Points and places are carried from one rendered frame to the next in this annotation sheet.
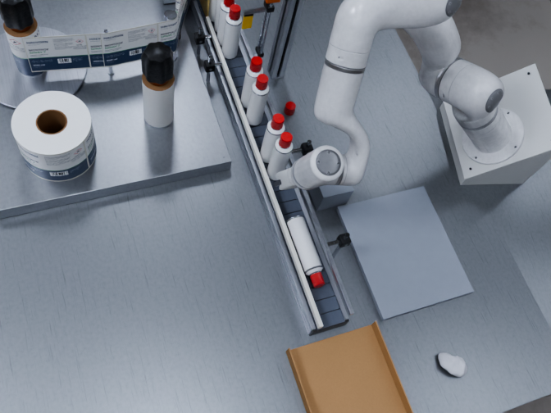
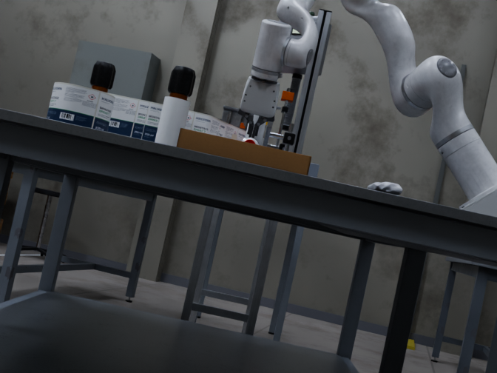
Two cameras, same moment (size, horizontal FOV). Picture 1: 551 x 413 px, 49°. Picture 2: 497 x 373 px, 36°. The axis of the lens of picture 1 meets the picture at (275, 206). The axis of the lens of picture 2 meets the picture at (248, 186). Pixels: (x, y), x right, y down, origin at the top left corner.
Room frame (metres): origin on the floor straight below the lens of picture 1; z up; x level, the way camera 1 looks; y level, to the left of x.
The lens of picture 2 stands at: (-0.88, -1.36, 0.72)
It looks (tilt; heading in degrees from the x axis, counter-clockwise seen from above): 3 degrees up; 37
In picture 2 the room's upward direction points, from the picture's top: 12 degrees clockwise
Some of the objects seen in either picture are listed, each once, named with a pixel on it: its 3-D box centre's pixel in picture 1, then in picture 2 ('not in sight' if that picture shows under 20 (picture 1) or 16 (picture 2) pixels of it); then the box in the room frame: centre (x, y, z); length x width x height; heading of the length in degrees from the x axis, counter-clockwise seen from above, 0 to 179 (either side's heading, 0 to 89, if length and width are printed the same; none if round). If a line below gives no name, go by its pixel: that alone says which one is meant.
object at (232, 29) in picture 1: (232, 31); not in sight; (1.28, 0.31, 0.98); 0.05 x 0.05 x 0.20
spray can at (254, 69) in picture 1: (252, 82); not in sight; (1.13, 0.19, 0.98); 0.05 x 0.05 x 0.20
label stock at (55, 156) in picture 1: (56, 136); (80, 112); (0.74, 0.63, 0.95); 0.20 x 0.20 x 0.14
